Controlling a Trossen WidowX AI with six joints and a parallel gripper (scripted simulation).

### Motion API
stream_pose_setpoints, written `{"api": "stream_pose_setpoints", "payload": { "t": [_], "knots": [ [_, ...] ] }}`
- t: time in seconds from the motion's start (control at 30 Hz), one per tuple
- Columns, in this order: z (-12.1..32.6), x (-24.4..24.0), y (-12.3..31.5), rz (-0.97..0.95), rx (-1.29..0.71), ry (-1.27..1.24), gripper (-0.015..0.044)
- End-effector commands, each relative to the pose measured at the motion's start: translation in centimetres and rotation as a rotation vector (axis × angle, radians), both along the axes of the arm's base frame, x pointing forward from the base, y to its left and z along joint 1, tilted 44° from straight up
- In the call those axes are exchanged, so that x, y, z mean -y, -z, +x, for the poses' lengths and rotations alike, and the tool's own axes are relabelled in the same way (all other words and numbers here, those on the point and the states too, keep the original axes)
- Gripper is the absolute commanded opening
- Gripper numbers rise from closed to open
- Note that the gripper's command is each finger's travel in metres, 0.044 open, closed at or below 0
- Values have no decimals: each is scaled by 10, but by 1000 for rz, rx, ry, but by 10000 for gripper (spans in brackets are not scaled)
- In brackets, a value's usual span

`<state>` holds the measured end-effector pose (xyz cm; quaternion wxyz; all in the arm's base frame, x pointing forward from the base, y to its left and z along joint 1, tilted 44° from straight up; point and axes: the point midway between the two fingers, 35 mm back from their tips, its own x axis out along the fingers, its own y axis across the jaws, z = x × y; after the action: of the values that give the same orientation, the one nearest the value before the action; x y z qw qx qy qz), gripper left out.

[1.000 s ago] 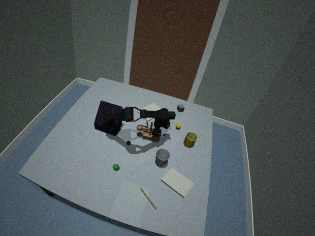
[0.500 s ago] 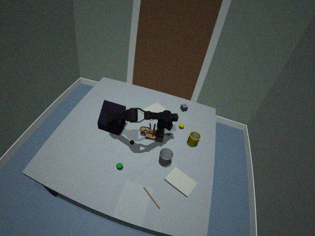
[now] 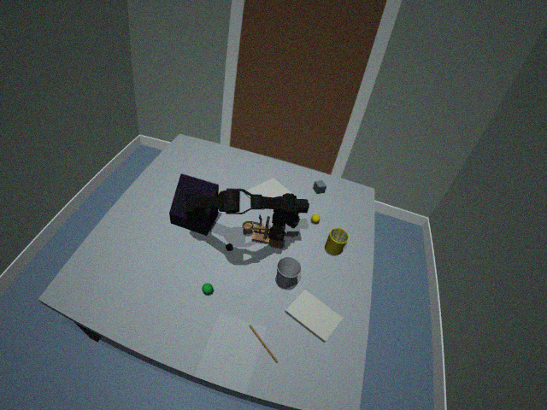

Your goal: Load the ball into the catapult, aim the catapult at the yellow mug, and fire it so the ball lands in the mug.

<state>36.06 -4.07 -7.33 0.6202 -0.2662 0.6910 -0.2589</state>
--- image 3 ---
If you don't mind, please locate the yellow cylindrical cup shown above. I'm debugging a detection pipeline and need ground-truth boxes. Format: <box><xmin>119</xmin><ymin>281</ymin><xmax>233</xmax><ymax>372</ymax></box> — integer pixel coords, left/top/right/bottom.
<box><xmin>325</xmin><ymin>227</ymin><xmax>349</xmax><ymax>255</ymax></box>

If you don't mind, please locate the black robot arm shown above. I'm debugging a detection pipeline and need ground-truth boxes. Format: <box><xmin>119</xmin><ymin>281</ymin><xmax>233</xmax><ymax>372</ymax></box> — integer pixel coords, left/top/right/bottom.
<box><xmin>184</xmin><ymin>189</ymin><xmax>309</xmax><ymax>229</ymax></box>

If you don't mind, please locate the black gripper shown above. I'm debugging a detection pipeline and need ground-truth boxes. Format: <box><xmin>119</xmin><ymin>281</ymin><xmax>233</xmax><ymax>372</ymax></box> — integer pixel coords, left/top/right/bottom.
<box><xmin>268</xmin><ymin>209</ymin><xmax>288</xmax><ymax>242</ymax></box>

